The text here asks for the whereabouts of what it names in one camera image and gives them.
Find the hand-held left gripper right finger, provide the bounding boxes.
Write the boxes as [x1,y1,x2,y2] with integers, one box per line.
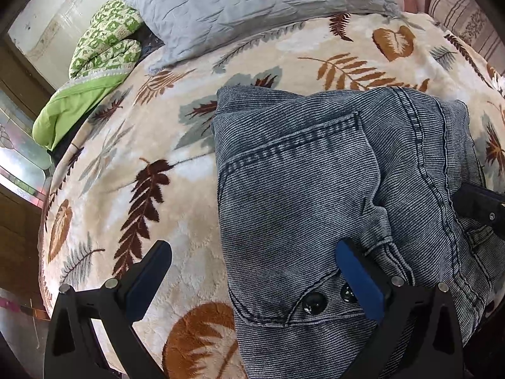
[335,239,465,379]

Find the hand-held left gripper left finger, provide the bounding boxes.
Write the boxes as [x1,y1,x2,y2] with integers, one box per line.
[43,240,173,379]

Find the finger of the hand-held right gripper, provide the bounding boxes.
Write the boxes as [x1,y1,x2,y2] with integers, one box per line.
[452,183,505,240]

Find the grey washed denim pants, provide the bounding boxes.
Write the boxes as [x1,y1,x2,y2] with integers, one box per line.
[211,86,505,379]

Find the leaf print blanket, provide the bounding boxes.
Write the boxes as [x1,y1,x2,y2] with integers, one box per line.
[38,11,505,379]

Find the wooden door with stained glass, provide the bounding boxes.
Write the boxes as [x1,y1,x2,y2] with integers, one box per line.
[0,35,56,324]

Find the striped floral cushion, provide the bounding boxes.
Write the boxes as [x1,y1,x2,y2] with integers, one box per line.
[428,0,505,77]

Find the dark cloth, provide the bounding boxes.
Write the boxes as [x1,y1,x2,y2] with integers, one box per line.
[136,27,165,59]

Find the green patterned quilt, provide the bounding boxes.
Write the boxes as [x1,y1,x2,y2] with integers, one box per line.
[32,0,143,151]

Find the grey quilted pillow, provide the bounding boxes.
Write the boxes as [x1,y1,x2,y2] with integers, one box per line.
[122,0,402,75]

